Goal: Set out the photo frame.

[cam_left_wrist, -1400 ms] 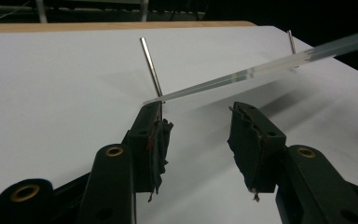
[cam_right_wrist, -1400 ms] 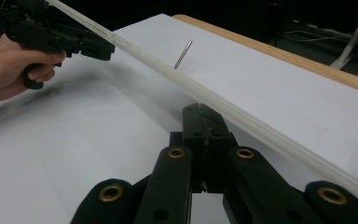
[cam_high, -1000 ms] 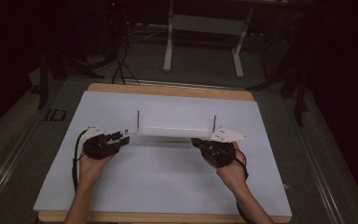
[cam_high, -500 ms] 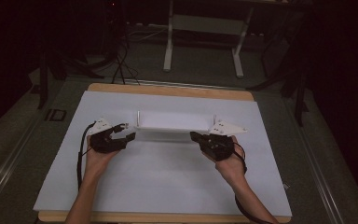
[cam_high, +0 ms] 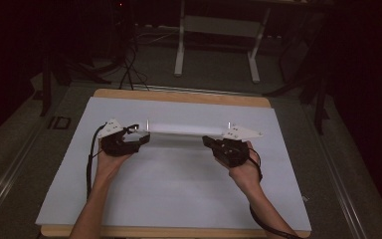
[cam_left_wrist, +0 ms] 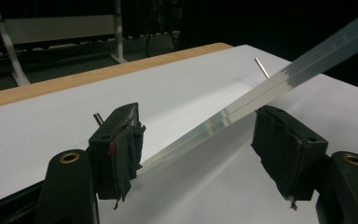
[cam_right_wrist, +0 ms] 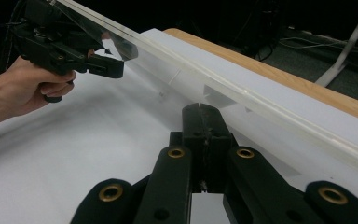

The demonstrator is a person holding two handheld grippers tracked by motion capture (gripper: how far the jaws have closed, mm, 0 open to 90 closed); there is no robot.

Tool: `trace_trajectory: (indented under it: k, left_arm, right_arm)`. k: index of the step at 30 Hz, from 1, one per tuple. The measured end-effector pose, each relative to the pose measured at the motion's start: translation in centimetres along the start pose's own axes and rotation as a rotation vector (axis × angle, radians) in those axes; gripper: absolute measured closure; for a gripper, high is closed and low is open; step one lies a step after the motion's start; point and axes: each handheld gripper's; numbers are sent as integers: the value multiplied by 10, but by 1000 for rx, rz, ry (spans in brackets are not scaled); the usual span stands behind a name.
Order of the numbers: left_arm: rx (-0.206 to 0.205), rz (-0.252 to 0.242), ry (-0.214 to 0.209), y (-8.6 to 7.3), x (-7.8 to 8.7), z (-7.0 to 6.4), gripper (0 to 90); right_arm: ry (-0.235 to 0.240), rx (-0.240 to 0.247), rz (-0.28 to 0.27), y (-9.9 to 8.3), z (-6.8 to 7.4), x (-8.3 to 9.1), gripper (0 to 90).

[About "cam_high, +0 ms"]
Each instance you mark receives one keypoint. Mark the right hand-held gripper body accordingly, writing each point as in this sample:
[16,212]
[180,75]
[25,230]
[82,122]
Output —
[232,152]

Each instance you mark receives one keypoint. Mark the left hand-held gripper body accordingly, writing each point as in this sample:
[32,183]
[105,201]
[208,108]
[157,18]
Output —
[116,146]

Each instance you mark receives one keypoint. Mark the clear acrylic photo frame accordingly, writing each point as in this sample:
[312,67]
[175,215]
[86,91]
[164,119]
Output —
[185,128]

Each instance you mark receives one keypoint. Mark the person's left hand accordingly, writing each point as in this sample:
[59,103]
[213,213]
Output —
[107,169]

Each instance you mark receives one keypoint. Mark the person's right hand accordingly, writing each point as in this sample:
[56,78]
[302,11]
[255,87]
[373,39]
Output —
[247,176]

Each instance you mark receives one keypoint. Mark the white table mat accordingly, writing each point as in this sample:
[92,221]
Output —
[179,186]

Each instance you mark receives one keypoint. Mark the metal floor strip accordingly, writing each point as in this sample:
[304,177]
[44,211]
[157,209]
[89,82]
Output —
[195,90]

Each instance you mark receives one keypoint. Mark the wooden table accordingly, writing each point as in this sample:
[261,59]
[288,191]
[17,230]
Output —
[179,97]

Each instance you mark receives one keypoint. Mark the small white scrap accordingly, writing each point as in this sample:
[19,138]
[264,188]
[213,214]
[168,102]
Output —
[305,198]

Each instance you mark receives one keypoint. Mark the black metal stand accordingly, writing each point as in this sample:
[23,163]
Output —
[46,86]
[318,99]

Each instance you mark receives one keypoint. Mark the white metal stand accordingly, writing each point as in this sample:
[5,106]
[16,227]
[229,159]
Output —
[219,26]

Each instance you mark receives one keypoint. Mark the black floor bracket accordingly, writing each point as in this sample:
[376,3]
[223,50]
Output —
[59,122]

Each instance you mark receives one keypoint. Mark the metal floor rail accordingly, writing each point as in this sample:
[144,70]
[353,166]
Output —
[6,182]
[341,186]

